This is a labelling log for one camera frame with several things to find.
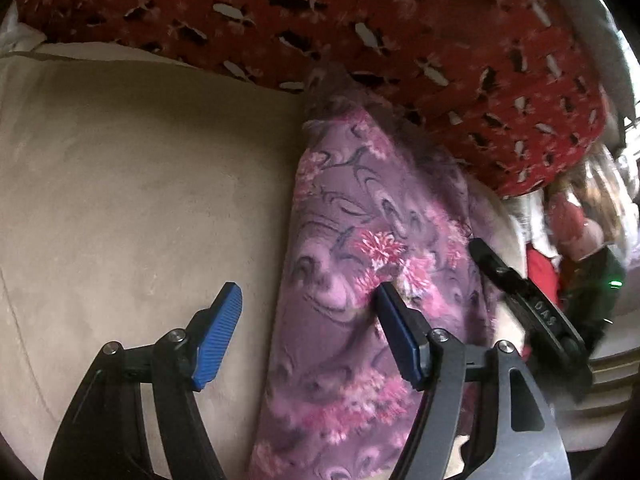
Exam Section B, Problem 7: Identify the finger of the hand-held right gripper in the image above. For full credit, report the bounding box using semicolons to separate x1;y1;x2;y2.
468;238;593;401

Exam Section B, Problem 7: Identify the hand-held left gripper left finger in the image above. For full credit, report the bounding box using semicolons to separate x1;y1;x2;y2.
44;281;244;480

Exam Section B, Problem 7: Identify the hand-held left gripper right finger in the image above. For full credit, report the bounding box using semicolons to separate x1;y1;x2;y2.
375;282;573;480

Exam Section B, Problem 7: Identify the purple floral shirt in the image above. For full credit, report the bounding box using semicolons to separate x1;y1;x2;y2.
245;57;526;480

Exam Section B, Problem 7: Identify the red folded blanket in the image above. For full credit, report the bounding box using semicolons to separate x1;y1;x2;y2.
525;247;563;306

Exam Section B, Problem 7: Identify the pink hat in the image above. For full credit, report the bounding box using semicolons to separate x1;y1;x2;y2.
565;215;608;261

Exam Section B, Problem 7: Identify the clear plastic bag of toys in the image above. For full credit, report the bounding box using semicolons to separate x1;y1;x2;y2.
545;145;626;261

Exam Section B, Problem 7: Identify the white quilted mattress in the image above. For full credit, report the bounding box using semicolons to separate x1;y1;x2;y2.
555;350;626;453

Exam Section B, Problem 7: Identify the beige sofa cushion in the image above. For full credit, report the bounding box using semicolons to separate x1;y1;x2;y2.
0;42;531;480

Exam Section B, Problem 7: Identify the grey pillow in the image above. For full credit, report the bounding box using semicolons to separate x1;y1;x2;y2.
550;0;631;121

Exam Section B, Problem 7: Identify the red patterned quilt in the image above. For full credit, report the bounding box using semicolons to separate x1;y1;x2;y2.
15;0;608;198

